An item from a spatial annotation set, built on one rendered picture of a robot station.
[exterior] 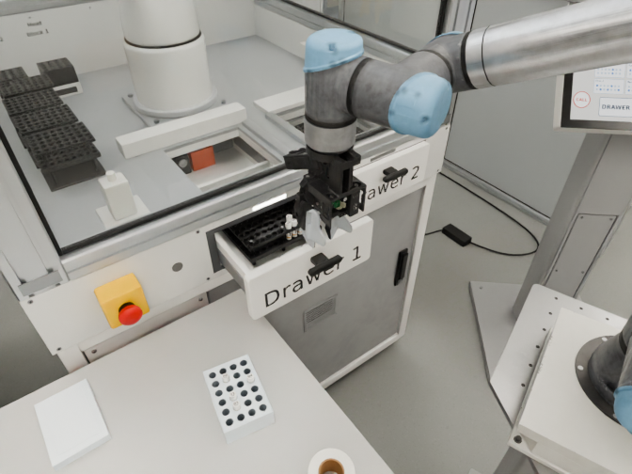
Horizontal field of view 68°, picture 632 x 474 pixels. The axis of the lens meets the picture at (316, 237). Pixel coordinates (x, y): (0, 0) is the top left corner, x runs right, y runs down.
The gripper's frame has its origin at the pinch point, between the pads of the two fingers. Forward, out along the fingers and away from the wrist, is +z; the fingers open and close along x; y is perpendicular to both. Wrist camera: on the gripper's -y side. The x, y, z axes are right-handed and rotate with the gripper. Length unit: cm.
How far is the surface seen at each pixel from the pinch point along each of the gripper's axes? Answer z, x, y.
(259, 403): 16.4, -22.0, 13.3
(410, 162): 7.4, 39.4, -15.1
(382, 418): 97, 27, 2
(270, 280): 6.3, -10.2, -0.8
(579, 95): -6, 79, 1
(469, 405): 96, 55, 17
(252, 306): 10.4, -14.4, -0.8
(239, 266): 7.3, -12.6, -8.1
